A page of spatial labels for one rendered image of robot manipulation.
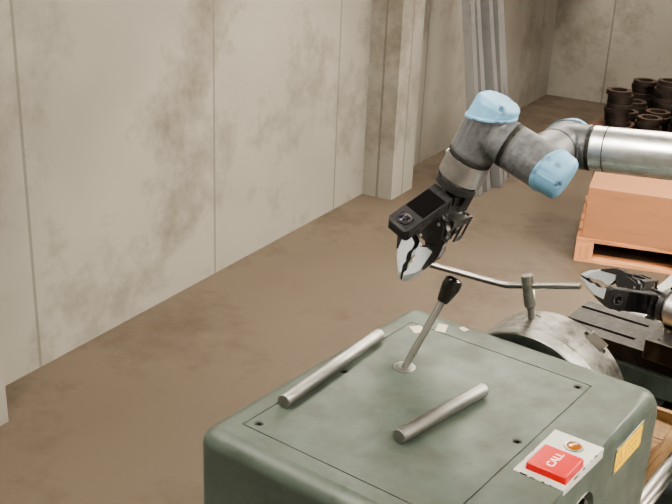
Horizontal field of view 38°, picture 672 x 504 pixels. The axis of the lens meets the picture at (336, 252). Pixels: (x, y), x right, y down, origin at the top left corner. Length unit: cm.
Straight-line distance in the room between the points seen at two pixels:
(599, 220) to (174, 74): 240
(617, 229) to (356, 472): 424
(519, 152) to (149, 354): 298
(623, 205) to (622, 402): 388
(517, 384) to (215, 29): 339
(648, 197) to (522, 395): 391
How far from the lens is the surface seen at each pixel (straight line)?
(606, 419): 156
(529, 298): 187
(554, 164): 155
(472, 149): 158
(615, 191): 544
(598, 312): 261
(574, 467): 142
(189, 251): 488
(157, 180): 457
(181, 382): 410
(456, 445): 144
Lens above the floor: 203
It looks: 22 degrees down
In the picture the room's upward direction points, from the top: 3 degrees clockwise
